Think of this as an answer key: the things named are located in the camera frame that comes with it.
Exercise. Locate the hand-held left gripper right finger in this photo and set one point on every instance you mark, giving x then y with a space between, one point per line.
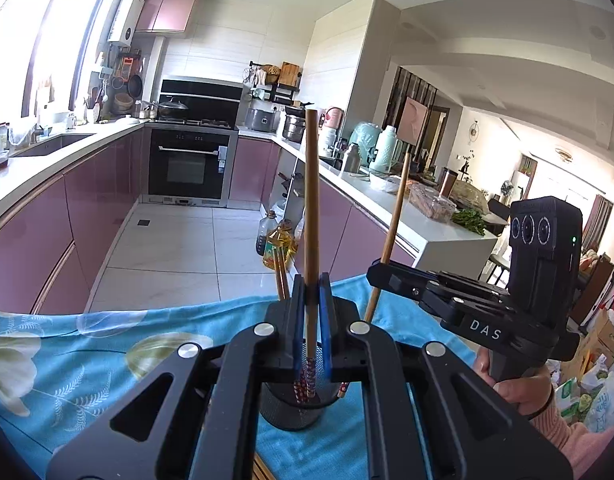
326 320

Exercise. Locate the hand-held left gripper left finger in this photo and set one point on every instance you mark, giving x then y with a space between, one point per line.
301 320

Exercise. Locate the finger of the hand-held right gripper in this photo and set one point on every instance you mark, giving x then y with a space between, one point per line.
412 269
394 280

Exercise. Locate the light wooden chopstick patterned tip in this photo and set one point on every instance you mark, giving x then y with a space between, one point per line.
312 185
394 220

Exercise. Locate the black mesh utensil holder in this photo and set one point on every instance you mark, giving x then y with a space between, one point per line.
287 415

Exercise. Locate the person's right hand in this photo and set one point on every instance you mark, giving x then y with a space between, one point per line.
524 395

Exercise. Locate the pink island base cabinets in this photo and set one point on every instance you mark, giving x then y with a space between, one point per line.
352 230

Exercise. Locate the clear plastic food container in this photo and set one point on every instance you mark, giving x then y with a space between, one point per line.
432 203

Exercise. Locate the dark dining chair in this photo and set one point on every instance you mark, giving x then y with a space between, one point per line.
499 208

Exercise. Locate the green leafy vegetables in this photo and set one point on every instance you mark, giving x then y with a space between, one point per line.
469 221

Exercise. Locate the yellow cooking oil bottle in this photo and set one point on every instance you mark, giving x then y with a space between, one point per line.
282 240

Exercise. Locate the standing fan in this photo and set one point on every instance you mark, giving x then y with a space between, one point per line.
508 187

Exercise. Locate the clear plastic bag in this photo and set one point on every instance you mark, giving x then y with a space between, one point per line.
384 184

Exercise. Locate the dark liquid plastic bottle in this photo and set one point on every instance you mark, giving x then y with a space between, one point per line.
264 237

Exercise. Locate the brown tumbler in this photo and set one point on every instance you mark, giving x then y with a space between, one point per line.
448 184

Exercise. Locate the cardboard box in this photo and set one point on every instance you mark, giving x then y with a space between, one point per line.
612 332

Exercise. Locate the ceiling lamp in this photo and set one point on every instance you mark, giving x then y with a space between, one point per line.
564 155

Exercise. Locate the green thermos flask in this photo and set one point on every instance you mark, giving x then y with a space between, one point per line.
387 152

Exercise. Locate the stainless steel vacuum bottle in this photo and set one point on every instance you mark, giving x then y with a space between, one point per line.
352 160

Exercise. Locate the green printed packet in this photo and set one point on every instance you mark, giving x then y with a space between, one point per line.
573 400

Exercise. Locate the mint green appliance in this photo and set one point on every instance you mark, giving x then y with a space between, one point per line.
363 140

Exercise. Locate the white plastic bag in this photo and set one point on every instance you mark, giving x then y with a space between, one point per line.
604 400

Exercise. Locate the white canister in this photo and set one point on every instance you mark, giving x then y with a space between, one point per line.
328 139

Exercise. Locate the pink electric kettle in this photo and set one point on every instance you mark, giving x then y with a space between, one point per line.
334 117

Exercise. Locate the steel stockpot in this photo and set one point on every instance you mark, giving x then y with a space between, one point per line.
293 129

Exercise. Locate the dark slatted room partition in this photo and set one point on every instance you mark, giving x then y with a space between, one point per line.
412 82

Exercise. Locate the black built-in oven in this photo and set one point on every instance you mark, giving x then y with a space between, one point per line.
192 165

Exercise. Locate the silver rice cooker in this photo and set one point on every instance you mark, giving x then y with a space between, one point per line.
261 120

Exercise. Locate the blue floral tablecloth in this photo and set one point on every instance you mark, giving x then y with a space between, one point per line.
87 360

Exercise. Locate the gas hob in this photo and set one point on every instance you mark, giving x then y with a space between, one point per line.
207 122

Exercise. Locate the wooden cutting board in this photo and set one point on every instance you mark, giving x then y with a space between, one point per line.
289 74

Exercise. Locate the black range hood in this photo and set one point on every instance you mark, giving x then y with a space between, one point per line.
202 97

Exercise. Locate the dark wok with lid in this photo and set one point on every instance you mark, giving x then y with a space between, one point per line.
173 107

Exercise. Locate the long pink base cabinets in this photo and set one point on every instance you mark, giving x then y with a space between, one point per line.
62 225

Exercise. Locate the small steel pot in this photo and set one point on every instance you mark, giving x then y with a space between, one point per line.
149 111

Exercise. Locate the wooden steamer basket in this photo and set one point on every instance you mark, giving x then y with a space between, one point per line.
123 103

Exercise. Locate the hanging black frying pan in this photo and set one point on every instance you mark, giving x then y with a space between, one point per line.
136 86

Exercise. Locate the white mug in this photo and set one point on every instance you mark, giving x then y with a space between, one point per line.
71 121

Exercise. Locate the steel kitchen sink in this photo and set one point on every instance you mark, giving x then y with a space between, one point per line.
52 144

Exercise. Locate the orange grater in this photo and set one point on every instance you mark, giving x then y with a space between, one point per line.
126 67

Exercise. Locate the white water heater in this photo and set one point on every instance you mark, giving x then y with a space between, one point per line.
127 17

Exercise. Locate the kitchen window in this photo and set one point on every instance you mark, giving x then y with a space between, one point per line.
42 35

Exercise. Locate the pink wall picture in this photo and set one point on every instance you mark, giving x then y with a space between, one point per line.
413 120

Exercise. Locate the wall clock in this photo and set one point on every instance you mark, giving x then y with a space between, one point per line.
474 131

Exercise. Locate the black wall rack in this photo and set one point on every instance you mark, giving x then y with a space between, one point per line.
282 94

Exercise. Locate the pink wall cabinet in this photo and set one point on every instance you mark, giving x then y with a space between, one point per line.
169 10

